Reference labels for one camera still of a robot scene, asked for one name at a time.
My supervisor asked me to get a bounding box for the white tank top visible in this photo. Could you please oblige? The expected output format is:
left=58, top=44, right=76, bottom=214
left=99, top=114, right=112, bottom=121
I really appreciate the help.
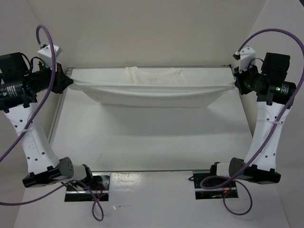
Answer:
left=70, top=66, right=238, bottom=108

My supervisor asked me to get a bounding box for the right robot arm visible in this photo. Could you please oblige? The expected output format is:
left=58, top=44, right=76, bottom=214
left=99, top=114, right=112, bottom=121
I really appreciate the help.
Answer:
left=208, top=53, right=296, bottom=187

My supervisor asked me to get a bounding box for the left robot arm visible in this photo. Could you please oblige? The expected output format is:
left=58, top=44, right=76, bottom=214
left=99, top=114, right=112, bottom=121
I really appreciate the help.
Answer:
left=0, top=52, right=95, bottom=190

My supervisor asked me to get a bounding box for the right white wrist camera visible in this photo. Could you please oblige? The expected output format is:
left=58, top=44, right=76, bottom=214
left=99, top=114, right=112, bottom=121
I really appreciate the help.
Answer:
left=232, top=46, right=256, bottom=73

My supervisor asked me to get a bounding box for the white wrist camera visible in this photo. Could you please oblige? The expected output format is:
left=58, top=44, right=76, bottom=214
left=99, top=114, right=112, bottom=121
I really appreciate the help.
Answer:
left=232, top=46, right=256, bottom=73
left=37, top=45, right=63, bottom=69

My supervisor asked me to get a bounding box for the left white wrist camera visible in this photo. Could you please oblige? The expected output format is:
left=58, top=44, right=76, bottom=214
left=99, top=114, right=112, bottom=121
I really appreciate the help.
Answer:
left=37, top=45, right=63, bottom=69

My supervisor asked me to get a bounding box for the aluminium table edge rail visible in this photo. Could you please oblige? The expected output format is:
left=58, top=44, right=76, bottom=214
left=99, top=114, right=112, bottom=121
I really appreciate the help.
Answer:
left=47, top=66, right=74, bottom=143

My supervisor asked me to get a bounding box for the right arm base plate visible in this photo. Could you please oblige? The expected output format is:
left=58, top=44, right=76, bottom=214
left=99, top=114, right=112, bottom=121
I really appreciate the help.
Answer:
left=189, top=170, right=239, bottom=200

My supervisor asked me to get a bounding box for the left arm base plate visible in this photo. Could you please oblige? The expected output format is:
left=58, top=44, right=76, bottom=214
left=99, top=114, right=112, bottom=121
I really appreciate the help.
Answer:
left=64, top=172, right=111, bottom=202

